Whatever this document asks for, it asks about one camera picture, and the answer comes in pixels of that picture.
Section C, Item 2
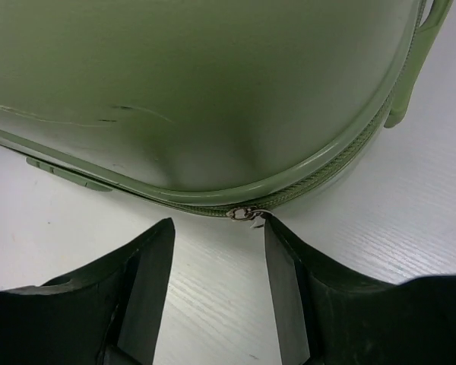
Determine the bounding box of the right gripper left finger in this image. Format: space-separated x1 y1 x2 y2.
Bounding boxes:
0 218 175 364

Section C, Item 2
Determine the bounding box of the green hard-shell suitcase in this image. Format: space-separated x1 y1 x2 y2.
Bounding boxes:
0 1 451 221

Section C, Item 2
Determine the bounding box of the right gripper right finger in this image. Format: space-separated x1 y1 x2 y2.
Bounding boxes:
264 217 456 364

